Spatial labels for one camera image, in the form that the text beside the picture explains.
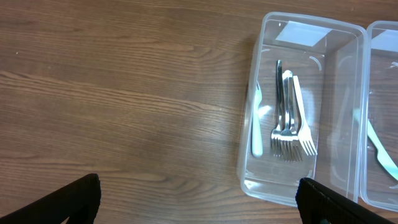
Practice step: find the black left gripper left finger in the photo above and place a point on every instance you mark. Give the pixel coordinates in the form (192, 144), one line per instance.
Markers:
(77, 202)

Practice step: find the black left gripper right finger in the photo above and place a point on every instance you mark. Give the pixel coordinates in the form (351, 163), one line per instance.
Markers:
(319, 204)

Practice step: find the small white plastic fork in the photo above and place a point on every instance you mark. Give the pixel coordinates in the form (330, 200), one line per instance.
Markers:
(304, 132)

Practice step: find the black handled metal fork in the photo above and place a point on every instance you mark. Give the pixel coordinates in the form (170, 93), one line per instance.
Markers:
(275, 134)

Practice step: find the mint green plastic knife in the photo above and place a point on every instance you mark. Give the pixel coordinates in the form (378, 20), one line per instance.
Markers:
(367, 131)

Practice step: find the right clear plastic container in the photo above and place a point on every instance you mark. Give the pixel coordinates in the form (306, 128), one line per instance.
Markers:
(378, 188)

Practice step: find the clear plastic container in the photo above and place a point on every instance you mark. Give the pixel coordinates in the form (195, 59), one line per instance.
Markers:
(331, 60)
(378, 188)

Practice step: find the left clear plastic container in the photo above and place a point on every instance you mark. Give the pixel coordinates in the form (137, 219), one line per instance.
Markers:
(331, 60)

